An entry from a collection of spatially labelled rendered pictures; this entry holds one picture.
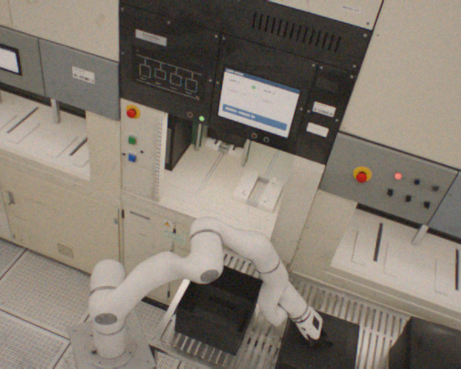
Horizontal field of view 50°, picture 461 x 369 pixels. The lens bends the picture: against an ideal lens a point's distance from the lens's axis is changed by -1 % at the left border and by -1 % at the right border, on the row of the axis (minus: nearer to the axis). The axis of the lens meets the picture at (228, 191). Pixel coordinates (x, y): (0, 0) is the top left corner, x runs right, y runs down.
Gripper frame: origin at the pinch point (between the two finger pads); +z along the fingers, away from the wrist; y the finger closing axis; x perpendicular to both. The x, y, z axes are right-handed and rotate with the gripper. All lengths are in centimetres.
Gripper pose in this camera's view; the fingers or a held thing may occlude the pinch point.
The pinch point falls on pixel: (321, 338)
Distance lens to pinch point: 205.6
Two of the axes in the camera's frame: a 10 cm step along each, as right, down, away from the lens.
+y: 2.9, -6.3, 7.2
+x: -7.6, 3.0, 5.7
